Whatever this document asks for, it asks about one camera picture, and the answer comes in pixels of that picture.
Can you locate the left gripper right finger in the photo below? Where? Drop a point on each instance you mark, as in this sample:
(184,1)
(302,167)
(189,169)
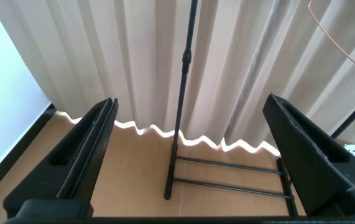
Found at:
(317,182)

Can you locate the beige curtain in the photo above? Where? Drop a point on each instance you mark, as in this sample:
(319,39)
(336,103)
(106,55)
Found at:
(108,56)

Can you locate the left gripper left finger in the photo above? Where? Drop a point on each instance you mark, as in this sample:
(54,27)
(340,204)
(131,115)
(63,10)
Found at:
(45,191)

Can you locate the black clothes rack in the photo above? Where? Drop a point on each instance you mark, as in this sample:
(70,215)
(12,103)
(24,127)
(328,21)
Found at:
(180,102)

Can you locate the pink clothes hanger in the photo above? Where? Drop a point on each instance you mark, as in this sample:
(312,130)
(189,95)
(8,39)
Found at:
(331,37)

